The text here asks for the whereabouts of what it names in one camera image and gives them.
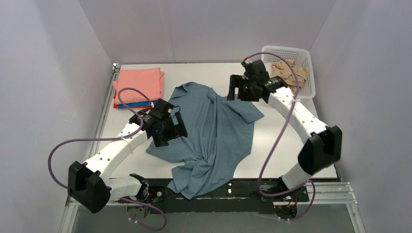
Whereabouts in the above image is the grey-blue t shirt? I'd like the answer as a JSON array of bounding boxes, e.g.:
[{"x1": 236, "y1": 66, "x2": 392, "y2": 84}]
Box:
[{"x1": 147, "y1": 82, "x2": 264, "y2": 200}]

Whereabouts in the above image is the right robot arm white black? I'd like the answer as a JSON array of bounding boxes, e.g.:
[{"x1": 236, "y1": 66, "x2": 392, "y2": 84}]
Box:
[{"x1": 227, "y1": 58, "x2": 343, "y2": 198}]

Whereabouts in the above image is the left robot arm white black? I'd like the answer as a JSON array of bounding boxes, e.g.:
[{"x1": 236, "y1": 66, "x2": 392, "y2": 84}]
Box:
[{"x1": 68, "y1": 99, "x2": 188, "y2": 213}]

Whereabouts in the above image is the blue folded t shirt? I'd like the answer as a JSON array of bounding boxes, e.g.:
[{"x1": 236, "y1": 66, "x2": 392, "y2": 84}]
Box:
[{"x1": 134, "y1": 100, "x2": 157, "y2": 108}]

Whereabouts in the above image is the beige crumpled t shirt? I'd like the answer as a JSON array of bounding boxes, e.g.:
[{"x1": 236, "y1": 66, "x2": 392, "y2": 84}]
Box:
[{"x1": 271, "y1": 60, "x2": 310, "y2": 93}]

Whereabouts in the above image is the pink folded t shirt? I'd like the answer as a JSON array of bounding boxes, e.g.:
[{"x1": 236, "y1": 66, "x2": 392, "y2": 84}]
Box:
[{"x1": 112, "y1": 67, "x2": 165, "y2": 103}]

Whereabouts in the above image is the orange folded t shirt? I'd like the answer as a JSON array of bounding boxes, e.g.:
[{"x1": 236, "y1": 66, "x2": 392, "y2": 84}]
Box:
[{"x1": 113, "y1": 92, "x2": 136, "y2": 109}]

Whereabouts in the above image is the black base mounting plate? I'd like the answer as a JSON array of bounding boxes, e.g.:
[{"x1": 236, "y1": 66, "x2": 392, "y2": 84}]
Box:
[{"x1": 116, "y1": 178, "x2": 309, "y2": 215}]

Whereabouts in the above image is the aluminium left side rail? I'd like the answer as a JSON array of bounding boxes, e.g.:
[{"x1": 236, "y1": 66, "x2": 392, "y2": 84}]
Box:
[{"x1": 80, "y1": 64, "x2": 121, "y2": 163}]

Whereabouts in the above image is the aluminium front frame rail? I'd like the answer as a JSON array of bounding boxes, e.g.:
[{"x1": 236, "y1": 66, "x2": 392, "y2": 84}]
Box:
[{"x1": 60, "y1": 178, "x2": 364, "y2": 233}]

